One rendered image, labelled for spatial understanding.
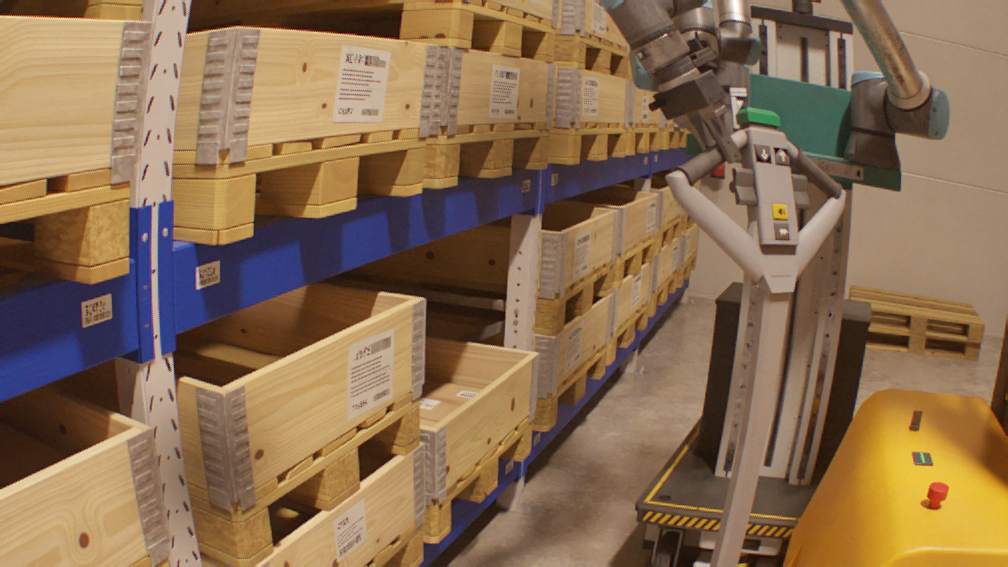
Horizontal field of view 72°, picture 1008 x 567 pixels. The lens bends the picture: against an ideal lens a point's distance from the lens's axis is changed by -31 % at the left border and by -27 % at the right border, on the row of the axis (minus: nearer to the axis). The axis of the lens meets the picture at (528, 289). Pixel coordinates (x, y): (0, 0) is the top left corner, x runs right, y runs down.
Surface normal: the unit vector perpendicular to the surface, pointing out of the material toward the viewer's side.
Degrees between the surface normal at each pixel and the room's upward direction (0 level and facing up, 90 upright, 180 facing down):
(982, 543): 0
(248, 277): 90
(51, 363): 90
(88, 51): 90
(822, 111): 90
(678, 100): 118
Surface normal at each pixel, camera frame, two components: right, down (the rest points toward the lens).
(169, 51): 0.95, 0.12
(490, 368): -0.31, 0.18
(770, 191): 0.43, -0.07
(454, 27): 0.45, 0.21
